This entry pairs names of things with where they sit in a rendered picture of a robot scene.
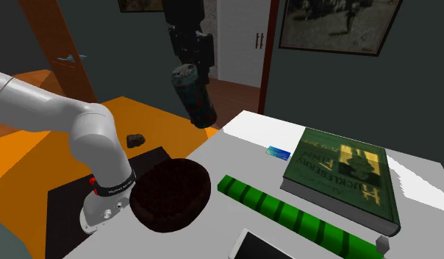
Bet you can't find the white door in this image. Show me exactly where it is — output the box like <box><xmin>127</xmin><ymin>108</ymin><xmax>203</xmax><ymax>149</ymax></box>
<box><xmin>216</xmin><ymin>0</ymin><xmax>271</xmax><ymax>89</ymax></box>

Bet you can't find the dark teal red cylinder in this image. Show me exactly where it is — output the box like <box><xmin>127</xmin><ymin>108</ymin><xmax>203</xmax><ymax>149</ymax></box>
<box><xmin>171</xmin><ymin>63</ymin><xmax>218</xmax><ymax>130</ymax></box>

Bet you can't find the orange platform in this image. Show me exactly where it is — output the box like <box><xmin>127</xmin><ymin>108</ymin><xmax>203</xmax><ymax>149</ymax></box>
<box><xmin>0</xmin><ymin>96</ymin><xmax>220</xmax><ymax>259</ymax></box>

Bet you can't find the dark brown rock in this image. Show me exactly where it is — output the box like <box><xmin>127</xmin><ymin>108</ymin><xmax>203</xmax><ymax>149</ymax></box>
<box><xmin>126</xmin><ymin>133</ymin><xmax>146</xmax><ymax>149</ymax></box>

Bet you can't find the brown wooden beam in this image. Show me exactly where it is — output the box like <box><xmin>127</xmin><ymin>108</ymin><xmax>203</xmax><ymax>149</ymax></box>
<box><xmin>17</xmin><ymin>0</ymin><xmax>99</xmax><ymax>105</ymax></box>

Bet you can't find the blue card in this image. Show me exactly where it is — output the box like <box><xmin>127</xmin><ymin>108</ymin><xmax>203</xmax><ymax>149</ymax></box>
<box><xmin>265</xmin><ymin>145</ymin><xmax>292</xmax><ymax>161</ymax></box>

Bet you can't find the dark brown bowl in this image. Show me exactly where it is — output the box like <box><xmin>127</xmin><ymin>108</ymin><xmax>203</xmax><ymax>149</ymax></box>
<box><xmin>129</xmin><ymin>157</ymin><xmax>212</xmax><ymax>233</ymax></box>

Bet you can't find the green striped bar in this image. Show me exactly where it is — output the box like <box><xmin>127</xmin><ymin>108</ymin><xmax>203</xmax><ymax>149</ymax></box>
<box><xmin>217</xmin><ymin>174</ymin><xmax>386</xmax><ymax>259</ymax></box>

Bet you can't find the green hardcover book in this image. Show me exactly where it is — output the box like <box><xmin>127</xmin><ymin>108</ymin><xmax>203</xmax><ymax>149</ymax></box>
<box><xmin>280</xmin><ymin>127</ymin><xmax>402</xmax><ymax>238</ymax></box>

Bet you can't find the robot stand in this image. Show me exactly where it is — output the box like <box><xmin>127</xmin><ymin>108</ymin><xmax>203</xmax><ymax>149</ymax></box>
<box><xmin>45</xmin><ymin>146</ymin><xmax>173</xmax><ymax>259</ymax></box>

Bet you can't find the white tablet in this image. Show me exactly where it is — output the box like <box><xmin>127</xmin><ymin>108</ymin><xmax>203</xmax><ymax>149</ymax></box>
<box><xmin>228</xmin><ymin>227</ymin><xmax>296</xmax><ymax>259</ymax></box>

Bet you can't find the small grey cube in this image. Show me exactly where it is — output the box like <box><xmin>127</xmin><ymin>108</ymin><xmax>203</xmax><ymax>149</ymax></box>
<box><xmin>375</xmin><ymin>235</ymin><xmax>391</xmax><ymax>256</ymax></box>

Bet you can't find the small dark framed wall picture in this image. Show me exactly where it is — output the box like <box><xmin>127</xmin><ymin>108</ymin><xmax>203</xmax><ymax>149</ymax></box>
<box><xmin>117</xmin><ymin>0</ymin><xmax>165</xmax><ymax>13</ymax></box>

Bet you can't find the large dark framed wall picture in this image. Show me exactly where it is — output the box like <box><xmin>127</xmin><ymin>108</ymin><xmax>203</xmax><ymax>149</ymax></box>
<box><xmin>278</xmin><ymin>0</ymin><xmax>404</xmax><ymax>57</ymax></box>

